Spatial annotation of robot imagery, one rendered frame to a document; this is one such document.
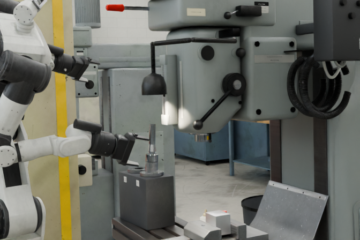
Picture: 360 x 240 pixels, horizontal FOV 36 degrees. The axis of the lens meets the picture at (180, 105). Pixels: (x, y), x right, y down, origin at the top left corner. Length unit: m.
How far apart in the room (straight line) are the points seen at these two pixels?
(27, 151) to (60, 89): 1.44
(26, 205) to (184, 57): 0.83
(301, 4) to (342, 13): 0.28
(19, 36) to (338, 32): 1.04
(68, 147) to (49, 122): 1.41
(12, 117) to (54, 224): 1.67
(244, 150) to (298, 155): 7.31
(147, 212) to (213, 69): 0.65
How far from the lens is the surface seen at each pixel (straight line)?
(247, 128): 9.10
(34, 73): 1.78
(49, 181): 3.35
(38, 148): 1.91
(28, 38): 1.93
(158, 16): 1.69
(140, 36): 11.40
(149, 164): 2.04
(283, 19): 1.75
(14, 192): 2.06
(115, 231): 2.21
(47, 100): 3.30
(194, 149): 9.32
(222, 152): 9.17
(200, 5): 1.58
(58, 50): 2.35
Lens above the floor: 1.48
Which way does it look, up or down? 3 degrees down
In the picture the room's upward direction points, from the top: 2 degrees counter-clockwise
